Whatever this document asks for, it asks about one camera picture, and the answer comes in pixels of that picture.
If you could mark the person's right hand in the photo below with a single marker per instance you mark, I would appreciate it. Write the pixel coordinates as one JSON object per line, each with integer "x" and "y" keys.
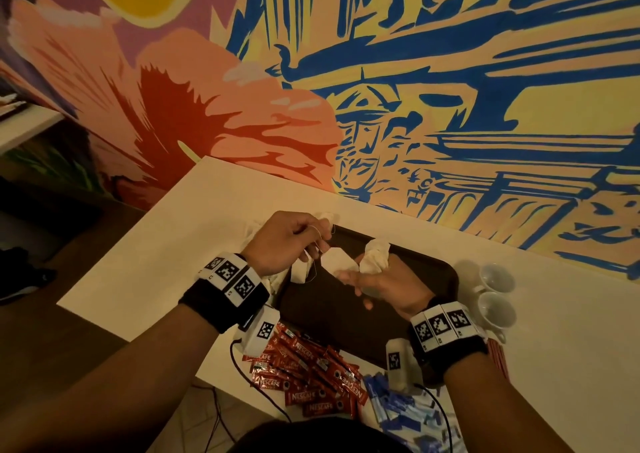
{"x": 400, "y": 288}

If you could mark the person's left hand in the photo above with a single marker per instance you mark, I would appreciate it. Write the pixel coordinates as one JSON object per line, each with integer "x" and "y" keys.
{"x": 280, "y": 243}

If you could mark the row of tea bags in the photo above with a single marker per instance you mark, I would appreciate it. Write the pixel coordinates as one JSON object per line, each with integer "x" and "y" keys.
{"x": 326, "y": 220}

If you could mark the dark brown tray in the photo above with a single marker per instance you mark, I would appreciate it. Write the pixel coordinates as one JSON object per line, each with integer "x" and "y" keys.
{"x": 320, "y": 318}

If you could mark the bundle of red stir sticks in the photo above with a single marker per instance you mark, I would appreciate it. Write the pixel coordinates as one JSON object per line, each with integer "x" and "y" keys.
{"x": 499, "y": 358}

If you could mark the pile of red Nescafe sachets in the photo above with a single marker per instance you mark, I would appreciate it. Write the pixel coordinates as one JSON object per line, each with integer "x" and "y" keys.
{"x": 310, "y": 373}

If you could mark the pile of blue sugar sachets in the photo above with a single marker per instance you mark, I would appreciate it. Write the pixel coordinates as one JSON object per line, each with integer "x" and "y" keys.
{"x": 400, "y": 413}

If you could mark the person's left forearm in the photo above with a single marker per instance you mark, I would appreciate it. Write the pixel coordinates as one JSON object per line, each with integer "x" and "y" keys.
{"x": 110, "y": 388}

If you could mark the person's right forearm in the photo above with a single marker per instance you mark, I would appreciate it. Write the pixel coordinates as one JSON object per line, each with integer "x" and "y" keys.
{"x": 500, "y": 413}

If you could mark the black right wristband with markers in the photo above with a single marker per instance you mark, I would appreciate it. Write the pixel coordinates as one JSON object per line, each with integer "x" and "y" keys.
{"x": 448, "y": 343}

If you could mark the black wristband with markers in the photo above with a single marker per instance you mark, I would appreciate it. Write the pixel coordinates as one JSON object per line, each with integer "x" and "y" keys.
{"x": 448, "y": 343}
{"x": 225, "y": 293}

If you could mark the black left wristband with markers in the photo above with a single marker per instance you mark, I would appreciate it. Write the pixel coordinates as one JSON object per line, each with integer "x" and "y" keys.
{"x": 225, "y": 293}

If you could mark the small white cup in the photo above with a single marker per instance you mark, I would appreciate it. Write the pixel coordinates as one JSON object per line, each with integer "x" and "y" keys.
{"x": 497, "y": 311}
{"x": 497, "y": 278}

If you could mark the black clothing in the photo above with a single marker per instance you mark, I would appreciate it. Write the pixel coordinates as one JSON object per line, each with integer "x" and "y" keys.
{"x": 320, "y": 438}

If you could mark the black object on floor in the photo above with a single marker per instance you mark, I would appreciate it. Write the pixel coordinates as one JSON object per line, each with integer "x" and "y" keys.
{"x": 22, "y": 270}

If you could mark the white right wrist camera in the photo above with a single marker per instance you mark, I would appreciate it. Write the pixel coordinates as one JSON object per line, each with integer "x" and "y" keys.
{"x": 397, "y": 363}

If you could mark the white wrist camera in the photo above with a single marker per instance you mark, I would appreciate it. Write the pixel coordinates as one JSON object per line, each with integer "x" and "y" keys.
{"x": 260, "y": 330}
{"x": 397, "y": 363}

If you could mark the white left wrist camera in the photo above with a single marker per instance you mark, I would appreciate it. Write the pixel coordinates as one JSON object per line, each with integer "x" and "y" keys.
{"x": 260, "y": 330}

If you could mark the white wall shelf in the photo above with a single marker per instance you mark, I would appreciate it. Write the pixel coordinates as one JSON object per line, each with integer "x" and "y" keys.
{"x": 25, "y": 123}

